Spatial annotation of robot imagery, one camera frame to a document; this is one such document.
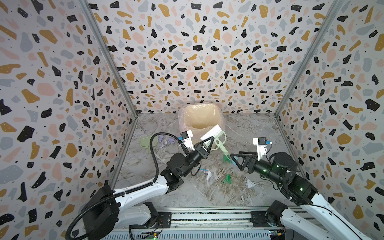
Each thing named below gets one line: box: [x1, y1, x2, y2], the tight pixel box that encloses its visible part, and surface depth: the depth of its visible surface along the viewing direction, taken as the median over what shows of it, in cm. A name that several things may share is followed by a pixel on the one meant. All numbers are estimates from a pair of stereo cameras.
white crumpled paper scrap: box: [246, 178, 256, 188], surface depth 87 cm
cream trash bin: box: [179, 103, 222, 145], surface depth 92 cm
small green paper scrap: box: [223, 174, 232, 185], surface depth 89 cm
